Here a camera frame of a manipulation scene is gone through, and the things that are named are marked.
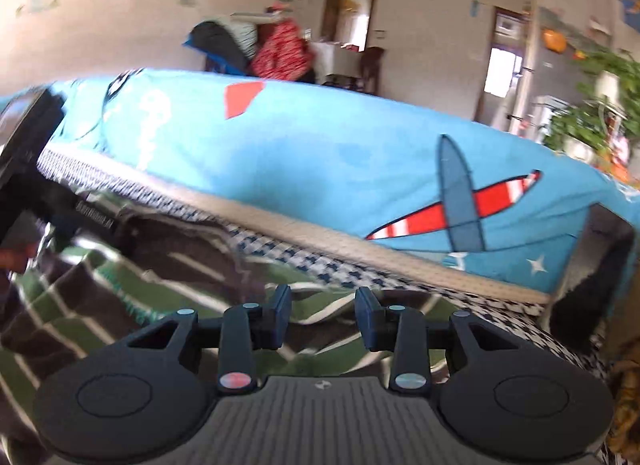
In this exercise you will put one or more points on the dark wooden chair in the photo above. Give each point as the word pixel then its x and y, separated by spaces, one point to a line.
pixel 371 70

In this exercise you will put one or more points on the blue airplane print blanket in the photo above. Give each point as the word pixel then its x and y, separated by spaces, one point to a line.
pixel 325 145

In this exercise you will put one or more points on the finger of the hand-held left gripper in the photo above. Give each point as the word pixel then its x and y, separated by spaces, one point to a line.
pixel 90 215

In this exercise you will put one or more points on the red floral cloth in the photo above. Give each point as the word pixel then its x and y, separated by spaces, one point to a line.
pixel 280 52

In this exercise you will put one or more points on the black cloth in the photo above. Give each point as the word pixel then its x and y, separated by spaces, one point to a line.
pixel 220 47

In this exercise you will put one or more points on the orange toy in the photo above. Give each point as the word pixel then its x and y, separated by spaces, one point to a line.
pixel 555 40

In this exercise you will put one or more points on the trailing green potted plant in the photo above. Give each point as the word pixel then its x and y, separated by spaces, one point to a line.
pixel 590 115

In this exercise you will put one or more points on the houndstooth sofa cover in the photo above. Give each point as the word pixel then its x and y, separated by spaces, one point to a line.
pixel 325 265

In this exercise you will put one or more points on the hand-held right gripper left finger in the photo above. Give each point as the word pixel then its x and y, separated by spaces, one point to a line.
pixel 280 317

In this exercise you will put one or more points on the white striped pillow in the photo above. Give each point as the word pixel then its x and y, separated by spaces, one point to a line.
pixel 245 30

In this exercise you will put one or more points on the white appliance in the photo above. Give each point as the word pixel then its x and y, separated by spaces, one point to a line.
pixel 550 117

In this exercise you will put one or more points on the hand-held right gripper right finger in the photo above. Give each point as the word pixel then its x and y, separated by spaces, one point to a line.
pixel 367 317

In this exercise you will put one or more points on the grey refrigerator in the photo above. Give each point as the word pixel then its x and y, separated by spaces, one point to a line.
pixel 545 80

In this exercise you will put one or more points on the green brown striped t-shirt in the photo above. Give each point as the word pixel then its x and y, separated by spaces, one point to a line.
pixel 150 295

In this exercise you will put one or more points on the white tablecloth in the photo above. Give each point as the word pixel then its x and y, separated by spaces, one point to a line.
pixel 332 60

